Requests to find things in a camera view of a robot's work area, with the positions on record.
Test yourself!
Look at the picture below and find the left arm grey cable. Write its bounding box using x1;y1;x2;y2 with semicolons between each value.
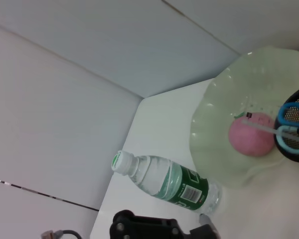
40;229;83;239

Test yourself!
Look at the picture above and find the clear green-label water bottle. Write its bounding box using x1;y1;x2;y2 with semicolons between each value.
111;150;223;215

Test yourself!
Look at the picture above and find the transparent plastic ruler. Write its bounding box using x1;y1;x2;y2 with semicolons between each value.
241;112;299;142

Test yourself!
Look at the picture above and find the pink peach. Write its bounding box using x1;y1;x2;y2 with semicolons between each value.
228;112;277;158

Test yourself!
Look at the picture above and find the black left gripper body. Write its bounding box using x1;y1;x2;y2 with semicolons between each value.
109;210;183;239

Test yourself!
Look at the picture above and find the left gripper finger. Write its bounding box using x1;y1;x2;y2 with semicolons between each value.
188;223;220;239

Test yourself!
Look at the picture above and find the green glass fruit bowl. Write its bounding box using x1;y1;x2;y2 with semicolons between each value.
189;46;299;190

